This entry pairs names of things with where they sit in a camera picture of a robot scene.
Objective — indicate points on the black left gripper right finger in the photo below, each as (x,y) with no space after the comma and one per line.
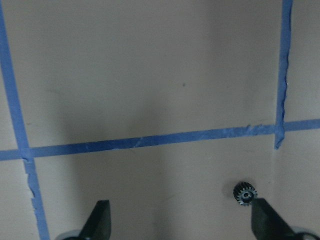
(267,224)

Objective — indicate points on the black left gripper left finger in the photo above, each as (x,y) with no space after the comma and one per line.
(98,224)

